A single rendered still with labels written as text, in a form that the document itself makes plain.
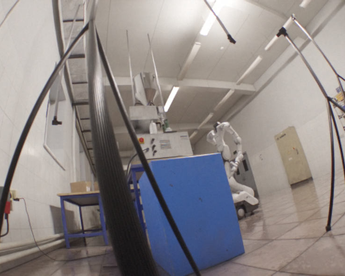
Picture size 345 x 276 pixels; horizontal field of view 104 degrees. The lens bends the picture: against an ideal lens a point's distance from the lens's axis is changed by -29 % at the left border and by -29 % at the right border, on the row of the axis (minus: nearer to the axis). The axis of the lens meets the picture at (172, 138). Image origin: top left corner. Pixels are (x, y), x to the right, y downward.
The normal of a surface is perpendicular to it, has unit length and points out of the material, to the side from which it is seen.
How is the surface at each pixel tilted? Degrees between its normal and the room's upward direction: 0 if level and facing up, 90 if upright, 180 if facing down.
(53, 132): 90
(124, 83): 90
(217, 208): 90
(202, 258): 90
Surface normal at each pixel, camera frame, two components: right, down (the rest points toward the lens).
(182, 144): 0.29, -0.41
